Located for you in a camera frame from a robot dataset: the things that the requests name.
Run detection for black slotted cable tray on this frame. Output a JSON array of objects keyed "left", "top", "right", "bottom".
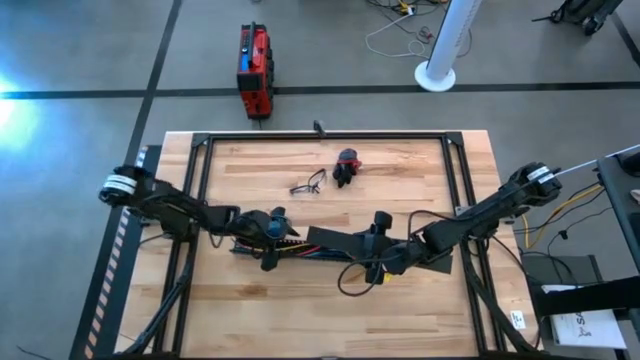
[{"left": 228, "top": 238, "right": 364, "bottom": 265}]

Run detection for dark side desk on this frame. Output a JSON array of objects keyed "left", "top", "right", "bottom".
[{"left": 596, "top": 149, "right": 640, "bottom": 321}]

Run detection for black red work glove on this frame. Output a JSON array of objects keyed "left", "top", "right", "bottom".
[{"left": 331, "top": 147, "right": 363, "bottom": 190}]

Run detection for black right camera cable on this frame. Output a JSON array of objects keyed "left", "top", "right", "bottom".
[{"left": 336, "top": 208, "right": 451, "bottom": 298}]

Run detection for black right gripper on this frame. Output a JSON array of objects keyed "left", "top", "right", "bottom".
[{"left": 364, "top": 209, "right": 432, "bottom": 287}]

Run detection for yellow floor cable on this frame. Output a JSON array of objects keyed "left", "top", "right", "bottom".
[{"left": 519, "top": 183, "right": 607, "bottom": 250}]

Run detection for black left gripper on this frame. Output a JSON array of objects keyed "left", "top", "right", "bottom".
[{"left": 226, "top": 209, "right": 302, "bottom": 273}]

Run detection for red jobsite radio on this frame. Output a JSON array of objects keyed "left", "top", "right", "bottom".
[{"left": 235, "top": 21, "right": 276, "bottom": 121}]

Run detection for clear safety glasses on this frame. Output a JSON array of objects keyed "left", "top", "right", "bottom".
[{"left": 288, "top": 167, "right": 329, "bottom": 197}]

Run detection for white floor cable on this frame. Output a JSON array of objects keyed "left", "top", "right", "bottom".
[{"left": 363, "top": 14, "right": 474, "bottom": 60}]

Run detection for black table frame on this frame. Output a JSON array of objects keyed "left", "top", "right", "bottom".
[{"left": 117, "top": 129, "right": 544, "bottom": 360}]

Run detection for white paper sheet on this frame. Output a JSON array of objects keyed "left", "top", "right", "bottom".
[{"left": 548, "top": 283, "right": 628, "bottom": 350}]

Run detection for white pole with base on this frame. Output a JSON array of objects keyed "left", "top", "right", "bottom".
[{"left": 413, "top": 0, "right": 485, "bottom": 94}]

